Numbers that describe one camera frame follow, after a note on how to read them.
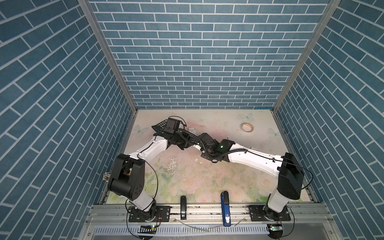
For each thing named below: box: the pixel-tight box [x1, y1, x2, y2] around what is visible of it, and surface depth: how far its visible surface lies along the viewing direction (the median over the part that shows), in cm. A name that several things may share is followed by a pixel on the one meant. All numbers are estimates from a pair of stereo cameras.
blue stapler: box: [220, 190, 231, 227], surface depth 74 cm
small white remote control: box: [188, 127, 197, 136], surface depth 110 cm
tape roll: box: [240, 122, 254, 133], surface depth 111 cm
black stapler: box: [180, 195, 187, 220], surface depth 74 cm
